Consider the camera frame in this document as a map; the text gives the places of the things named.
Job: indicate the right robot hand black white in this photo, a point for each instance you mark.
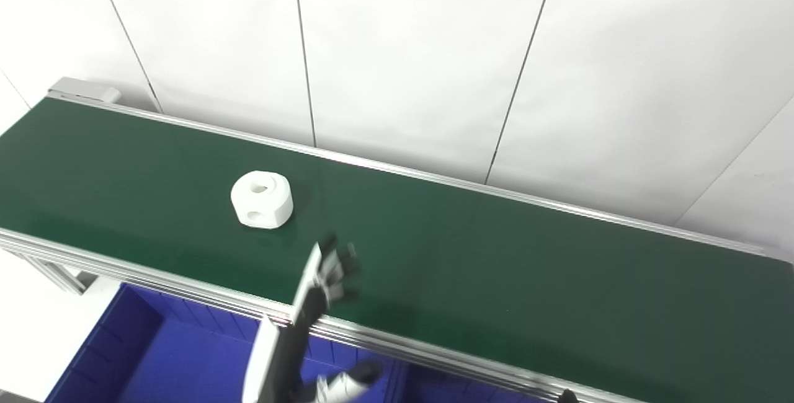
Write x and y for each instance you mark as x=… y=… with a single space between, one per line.
x=567 y=397

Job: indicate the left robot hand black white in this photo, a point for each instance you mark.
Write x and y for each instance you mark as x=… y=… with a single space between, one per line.
x=291 y=341

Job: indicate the white round plastic part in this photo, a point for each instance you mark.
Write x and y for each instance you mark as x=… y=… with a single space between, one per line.
x=263 y=201

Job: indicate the green conveyor belt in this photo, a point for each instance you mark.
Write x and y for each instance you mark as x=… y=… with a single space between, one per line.
x=186 y=291
x=496 y=266

